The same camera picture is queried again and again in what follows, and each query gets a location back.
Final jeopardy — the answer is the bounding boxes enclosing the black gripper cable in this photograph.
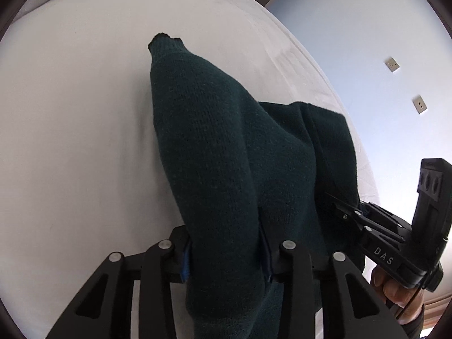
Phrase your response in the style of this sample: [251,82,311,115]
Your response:
[385,284,422,327]

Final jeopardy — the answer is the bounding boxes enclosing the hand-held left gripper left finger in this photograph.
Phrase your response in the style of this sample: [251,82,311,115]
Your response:
[45,226,194,339]

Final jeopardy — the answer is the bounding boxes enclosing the person's right hand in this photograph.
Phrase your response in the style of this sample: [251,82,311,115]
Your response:
[371,266,425,323]

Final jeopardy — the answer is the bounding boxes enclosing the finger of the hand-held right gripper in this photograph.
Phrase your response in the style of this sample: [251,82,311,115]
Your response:
[324,192,375,235]

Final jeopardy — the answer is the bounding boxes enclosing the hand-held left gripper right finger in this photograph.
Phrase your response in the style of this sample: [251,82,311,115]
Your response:
[259,233,412,339]

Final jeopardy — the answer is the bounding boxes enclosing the dark green knitted sweater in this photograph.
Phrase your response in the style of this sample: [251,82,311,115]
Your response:
[147,33,365,339]

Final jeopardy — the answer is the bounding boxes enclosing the person's right forearm black sleeve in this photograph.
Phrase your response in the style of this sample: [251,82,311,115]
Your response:
[401,312,433,339]

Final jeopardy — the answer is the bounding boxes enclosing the bed with white sheet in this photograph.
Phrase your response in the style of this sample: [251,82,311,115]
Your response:
[0,0,381,339]

